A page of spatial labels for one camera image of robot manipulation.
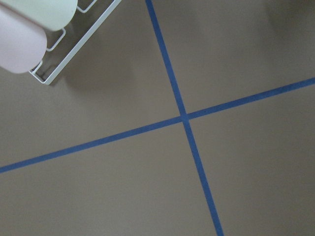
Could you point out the white cup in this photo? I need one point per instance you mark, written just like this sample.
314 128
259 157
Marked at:
50 14

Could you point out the pink cup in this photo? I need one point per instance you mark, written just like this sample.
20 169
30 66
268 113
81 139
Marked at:
22 43

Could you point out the white wire cup basket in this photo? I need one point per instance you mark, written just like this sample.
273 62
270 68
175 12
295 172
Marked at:
64 44

